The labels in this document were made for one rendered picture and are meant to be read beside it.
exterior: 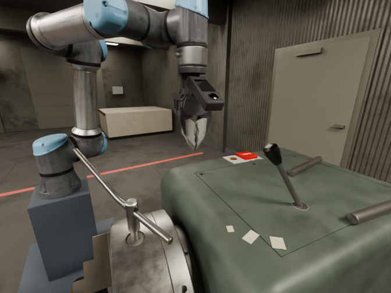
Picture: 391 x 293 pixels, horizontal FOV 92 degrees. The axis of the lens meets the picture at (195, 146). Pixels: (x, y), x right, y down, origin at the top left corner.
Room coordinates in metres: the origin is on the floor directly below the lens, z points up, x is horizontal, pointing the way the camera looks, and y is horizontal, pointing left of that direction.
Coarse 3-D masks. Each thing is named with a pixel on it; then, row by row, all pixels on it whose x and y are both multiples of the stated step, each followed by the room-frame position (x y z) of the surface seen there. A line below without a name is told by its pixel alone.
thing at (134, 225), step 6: (132, 198) 0.30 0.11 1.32; (126, 204) 0.28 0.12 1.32; (132, 204) 0.28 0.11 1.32; (126, 210) 0.28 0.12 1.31; (132, 210) 0.28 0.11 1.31; (138, 210) 0.29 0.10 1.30; (126, 216) 0.28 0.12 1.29; (132, 216) 0.28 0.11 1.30; (132, 222) 0.28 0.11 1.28; (138, 222) 0.29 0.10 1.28; (132, 228) 0.28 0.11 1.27; (138, 228) 0.29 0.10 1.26; (132, 234) 0.29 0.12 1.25; (138, 234) 0.30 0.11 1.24; (132, 240) 0.29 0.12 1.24
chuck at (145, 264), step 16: (112, 224) 0.34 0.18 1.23; (112, 240) 0.29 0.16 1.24; (144, 240) 0.29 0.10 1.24; (160, 240) 0.29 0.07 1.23; (112, 256) 0.26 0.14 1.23; (128, 256) 0.26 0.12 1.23; (144, 256) 0.26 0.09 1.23; (160, 256) 0.26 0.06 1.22; (112, 272) 0.23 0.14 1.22; (128, 272) 0.24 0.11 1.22; (144, 272) 0.24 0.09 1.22; (160, 272) 0.24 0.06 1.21; (112, 288) 0.22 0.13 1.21; (128, 288) 0.22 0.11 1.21; (144, 288) 0.22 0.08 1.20; (160, 288) 0.23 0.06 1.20
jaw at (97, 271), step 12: (96, 240) 0.34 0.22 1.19; (108, 240) 0.34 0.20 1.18; (96, 252) 0.32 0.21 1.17; (108, 252) 0.33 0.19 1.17; (84, 264) 0.31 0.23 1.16; (96, 264) 0.31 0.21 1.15; (108, 264) 0.31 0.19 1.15; (84, 276) 0.29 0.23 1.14; (96, 276) 0.30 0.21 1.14; (108, 276) 0.30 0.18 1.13; (84, 288) 0.28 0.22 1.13; (96, 288) 0.28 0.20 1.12
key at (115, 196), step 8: (80, 152) 0.42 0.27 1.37; (88, 168) 0.38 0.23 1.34; (96, 176) 0.36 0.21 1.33; (104, 184) 0.34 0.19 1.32; (112, 192) 0.33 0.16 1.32; (120, 200) 0.31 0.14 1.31; (136, 216) 0.27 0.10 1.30; (144, 216) 0.27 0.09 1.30; (144, 224) 0.26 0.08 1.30; (152, 224) 0.25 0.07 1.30; (152, 232) 0.24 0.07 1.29; (160, 232) 0.24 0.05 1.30; (168, 240) 0.22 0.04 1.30
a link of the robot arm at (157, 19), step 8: (152, 16) 0.49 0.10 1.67; (160, 16) 0.52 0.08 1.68; (152, 24) 0.49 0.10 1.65; (160, 24) 0.51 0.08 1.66; (152, 32) 0.50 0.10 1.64; (160, 32) 0.51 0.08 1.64; (144, 40) 0.50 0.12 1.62; (152, 40) 0.51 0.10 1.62; (160, 40) 0.53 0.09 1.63; (168, 40) 0.52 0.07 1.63
